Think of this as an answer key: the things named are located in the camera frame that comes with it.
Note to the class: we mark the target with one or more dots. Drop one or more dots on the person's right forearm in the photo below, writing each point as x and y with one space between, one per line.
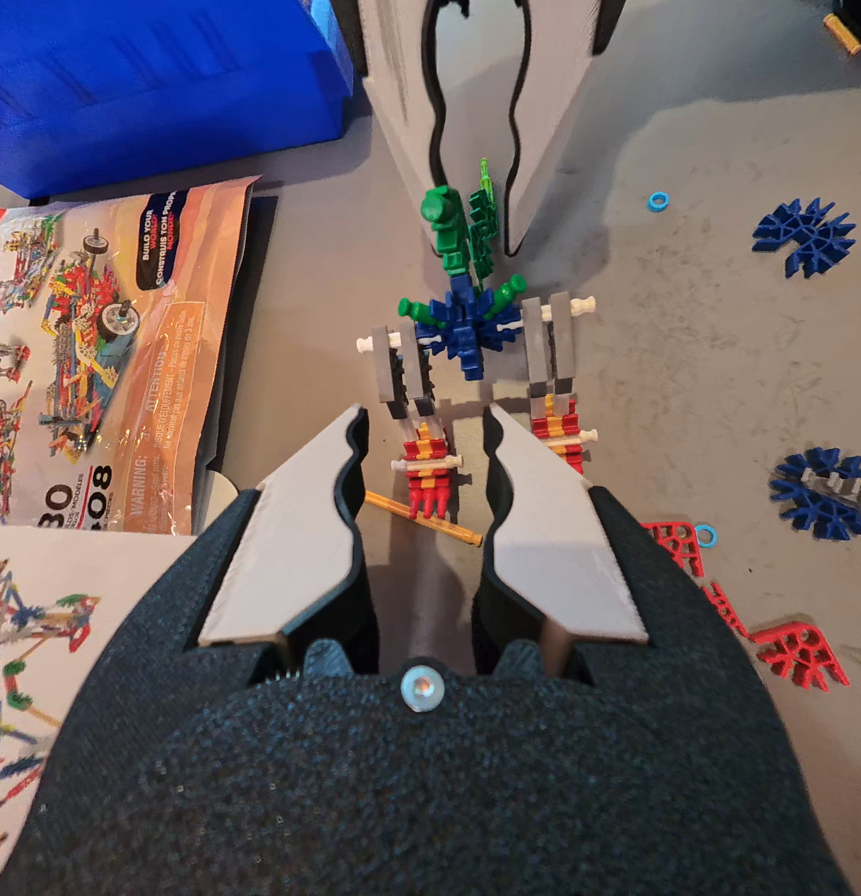
858 8

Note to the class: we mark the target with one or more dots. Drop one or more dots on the blue and grey connector pair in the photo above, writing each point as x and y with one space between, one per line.
819 497

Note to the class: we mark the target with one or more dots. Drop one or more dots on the orange toy set package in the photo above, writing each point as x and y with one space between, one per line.
108 336

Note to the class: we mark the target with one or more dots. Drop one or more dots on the short yellow toy rod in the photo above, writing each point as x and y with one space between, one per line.
842 33

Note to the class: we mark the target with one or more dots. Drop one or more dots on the printed instruction booklet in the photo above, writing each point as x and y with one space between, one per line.
52 665

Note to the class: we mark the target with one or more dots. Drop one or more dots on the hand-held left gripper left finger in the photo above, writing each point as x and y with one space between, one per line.
290 553

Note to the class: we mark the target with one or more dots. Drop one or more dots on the blue storage bin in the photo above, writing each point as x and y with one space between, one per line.
157 84

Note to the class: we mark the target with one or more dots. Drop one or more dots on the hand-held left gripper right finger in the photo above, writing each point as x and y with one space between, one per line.
556 560

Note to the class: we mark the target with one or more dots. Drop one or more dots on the blue snowflake toy connector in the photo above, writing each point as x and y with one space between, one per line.
805 238

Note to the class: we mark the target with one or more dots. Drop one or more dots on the colourful toy construction model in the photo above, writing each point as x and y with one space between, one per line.
465 329

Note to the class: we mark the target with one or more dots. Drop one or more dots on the orange toy rod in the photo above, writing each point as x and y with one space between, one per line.
458 535

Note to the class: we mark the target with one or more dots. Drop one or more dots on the small red toy connector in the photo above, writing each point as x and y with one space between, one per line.
728 609

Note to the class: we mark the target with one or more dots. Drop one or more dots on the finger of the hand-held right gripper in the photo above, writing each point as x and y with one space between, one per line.
560 84
395 70

